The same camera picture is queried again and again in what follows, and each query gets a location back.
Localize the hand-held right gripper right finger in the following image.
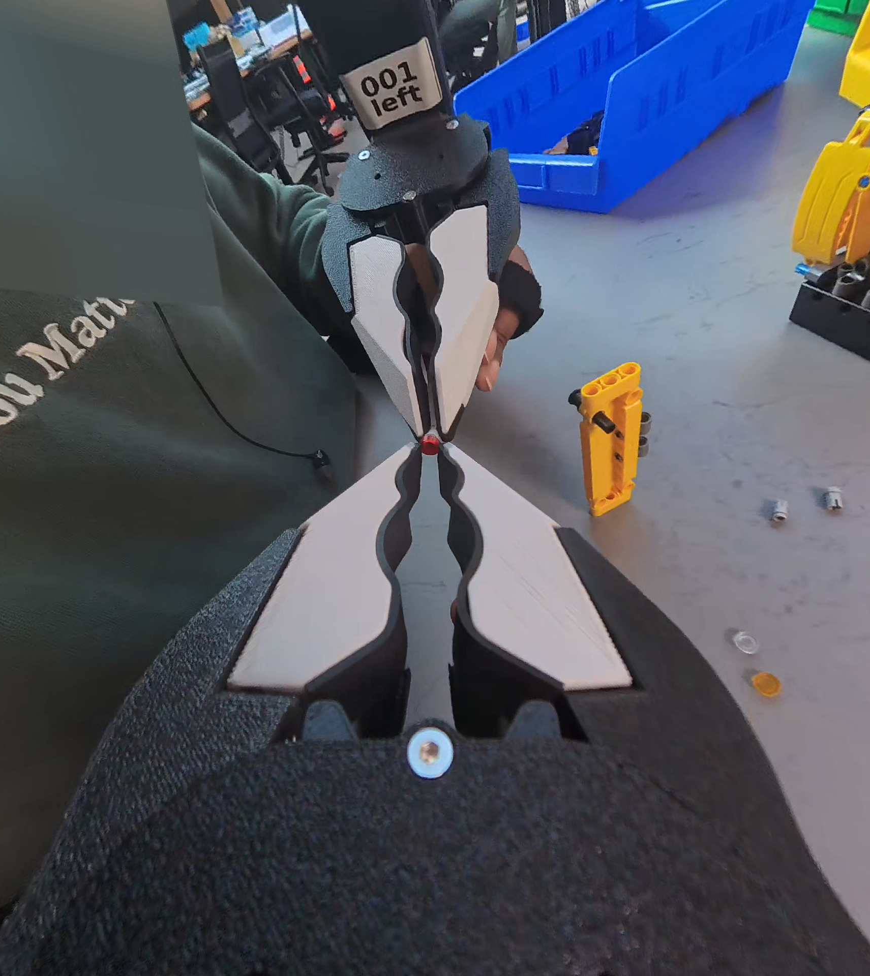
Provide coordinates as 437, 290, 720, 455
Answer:
438, 444, 634, 739

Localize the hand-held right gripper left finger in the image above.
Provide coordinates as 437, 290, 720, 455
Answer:
227, 442, 418, 739

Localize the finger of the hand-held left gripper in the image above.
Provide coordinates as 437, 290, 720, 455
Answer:
348, 233, 433, 441
427, 204, 502, 443

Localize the yellow lego panel piece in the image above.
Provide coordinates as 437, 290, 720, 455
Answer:
568, 362, 651, 518

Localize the black lego pin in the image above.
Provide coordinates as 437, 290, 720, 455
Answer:
568, 387, 617, 434

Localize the yellow lego vehicle model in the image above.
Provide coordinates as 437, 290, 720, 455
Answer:
789, 95, 870, 365

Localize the person's left hand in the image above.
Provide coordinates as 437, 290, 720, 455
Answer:
473, 246, 546, 395

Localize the dark blue yellow object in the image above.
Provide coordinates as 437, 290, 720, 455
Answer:
545, 110, 605, 157

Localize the cluttered office desk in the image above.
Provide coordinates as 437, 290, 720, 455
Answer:
183, 0, 314, 115

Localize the black office chair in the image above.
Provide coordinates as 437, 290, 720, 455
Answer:
198, 38, 352, 195

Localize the person's green sweatshirt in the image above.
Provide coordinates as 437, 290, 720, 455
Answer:
0, 282, 363, 935

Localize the blue plastic bin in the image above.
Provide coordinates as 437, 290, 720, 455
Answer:
454, 0, 817, 215

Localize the black drawstring cord with bead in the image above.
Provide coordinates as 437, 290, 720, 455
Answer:
153, 301, 337, 483

